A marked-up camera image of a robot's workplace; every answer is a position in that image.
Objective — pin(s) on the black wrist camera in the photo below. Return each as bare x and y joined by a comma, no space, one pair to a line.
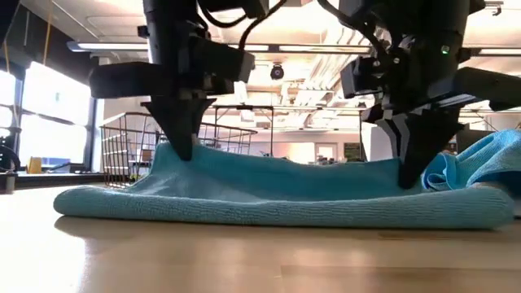
224,59
362,77

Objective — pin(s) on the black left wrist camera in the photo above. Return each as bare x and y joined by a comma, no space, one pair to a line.
224,59

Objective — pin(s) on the light blue microfiber towel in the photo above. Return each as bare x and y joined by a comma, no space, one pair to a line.
480,158
264,191

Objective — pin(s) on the yellow bin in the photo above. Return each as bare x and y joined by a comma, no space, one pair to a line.
34,165

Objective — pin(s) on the black aluminium table frame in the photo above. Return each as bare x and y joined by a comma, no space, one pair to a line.
61,180

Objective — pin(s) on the black dome ceiling camera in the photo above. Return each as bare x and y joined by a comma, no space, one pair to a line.
277,72

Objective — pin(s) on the long ceiling light strip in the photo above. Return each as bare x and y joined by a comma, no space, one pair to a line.
500,51
110,46

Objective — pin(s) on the dark computer monitor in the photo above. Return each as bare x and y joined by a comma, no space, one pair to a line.
468,142

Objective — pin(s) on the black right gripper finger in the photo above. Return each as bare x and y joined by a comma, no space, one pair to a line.
386,122
423,146

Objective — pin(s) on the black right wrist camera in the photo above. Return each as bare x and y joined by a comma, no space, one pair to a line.
362,77

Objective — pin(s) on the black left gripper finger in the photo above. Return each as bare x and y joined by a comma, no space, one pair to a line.
201,110
177,126

